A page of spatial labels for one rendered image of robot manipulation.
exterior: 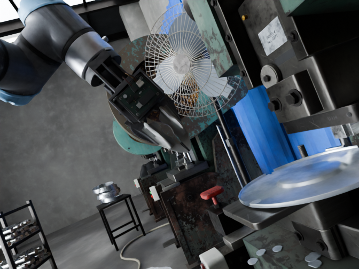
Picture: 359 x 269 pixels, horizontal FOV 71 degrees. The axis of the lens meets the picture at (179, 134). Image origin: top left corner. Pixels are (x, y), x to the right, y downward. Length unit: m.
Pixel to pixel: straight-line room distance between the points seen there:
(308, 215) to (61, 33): 0.52
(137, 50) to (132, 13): 4.43
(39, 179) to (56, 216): 1.04
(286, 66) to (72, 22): 0.40
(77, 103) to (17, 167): 2.15
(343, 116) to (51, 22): 0.51
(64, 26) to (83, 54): 0.05
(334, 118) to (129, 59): 1.56
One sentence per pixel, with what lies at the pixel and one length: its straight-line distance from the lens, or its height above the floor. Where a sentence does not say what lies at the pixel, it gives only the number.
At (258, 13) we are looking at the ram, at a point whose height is 1.12.
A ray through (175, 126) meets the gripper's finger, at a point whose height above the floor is 0.97.
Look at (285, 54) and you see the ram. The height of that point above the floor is 1.02.
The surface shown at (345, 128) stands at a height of 0.84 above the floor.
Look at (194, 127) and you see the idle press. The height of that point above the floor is 0.99.
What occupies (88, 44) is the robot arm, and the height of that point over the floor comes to 1.14.
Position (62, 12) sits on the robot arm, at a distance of 0.48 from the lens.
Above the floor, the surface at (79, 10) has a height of 4.19.
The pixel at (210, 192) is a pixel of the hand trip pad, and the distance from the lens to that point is 0.78.
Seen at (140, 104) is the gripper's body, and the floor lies 1.02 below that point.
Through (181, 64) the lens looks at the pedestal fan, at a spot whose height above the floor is 1.29.
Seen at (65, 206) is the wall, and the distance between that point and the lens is 7.26.
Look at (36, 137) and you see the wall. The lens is 7.40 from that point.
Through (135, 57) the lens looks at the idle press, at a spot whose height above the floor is 1.61.
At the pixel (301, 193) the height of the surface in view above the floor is 0.79.
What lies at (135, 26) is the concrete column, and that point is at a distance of 6.17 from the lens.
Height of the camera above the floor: 0.94
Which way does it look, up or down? 1 degrees up
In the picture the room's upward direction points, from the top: 22 degrees counter-clockwise
